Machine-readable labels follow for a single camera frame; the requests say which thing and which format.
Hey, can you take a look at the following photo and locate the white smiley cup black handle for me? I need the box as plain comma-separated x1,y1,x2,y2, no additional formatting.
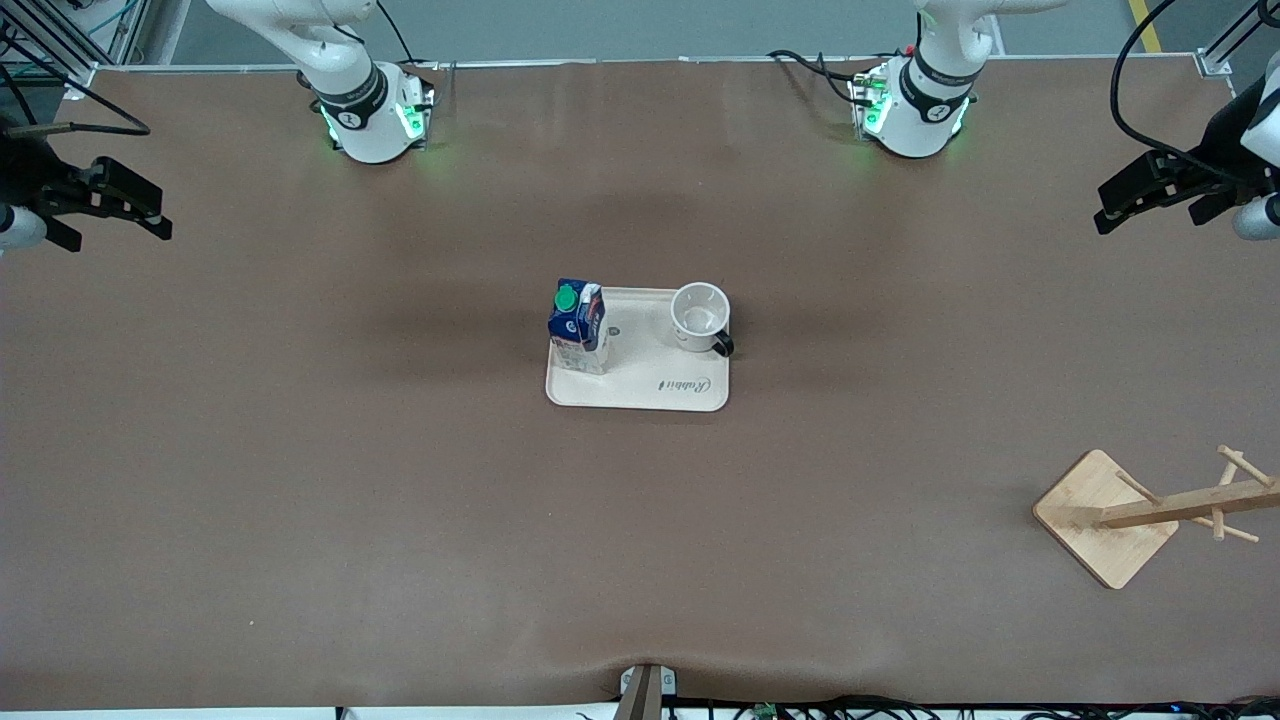
669,283,737,359

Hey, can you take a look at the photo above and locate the blue milk carton green cap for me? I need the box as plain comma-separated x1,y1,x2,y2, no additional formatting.
547,278,609,377

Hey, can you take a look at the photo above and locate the wooden cup stand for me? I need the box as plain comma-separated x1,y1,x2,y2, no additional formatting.
1033,444,1280,591

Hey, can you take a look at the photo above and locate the cream tray with bear print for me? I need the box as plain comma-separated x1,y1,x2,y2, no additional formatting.
545,287,731,412

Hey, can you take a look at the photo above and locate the metal table clamp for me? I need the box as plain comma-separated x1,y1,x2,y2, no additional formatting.
619,663,679,720

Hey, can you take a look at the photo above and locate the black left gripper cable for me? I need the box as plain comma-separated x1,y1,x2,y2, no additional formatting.
1109,0,1233,187

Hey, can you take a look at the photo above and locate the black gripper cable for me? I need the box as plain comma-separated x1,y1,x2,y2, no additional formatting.
0,60,152,137
1109,0,1233,187

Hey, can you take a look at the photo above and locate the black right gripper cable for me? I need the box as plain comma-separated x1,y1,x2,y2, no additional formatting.
0,60,152,137

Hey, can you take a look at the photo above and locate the aluminium frame profile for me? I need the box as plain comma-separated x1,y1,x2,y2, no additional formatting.
0,0,153,101
1195,0,1280,78

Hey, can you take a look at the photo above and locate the black right arm base cable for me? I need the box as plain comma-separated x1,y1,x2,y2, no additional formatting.
374,0,422,67

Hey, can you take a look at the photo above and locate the black arm base cable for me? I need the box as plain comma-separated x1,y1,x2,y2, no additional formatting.
767,49,873,103
374,0,422,67

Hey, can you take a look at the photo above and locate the black left arm base cable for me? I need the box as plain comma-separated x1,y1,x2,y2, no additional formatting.
767,49,873,103

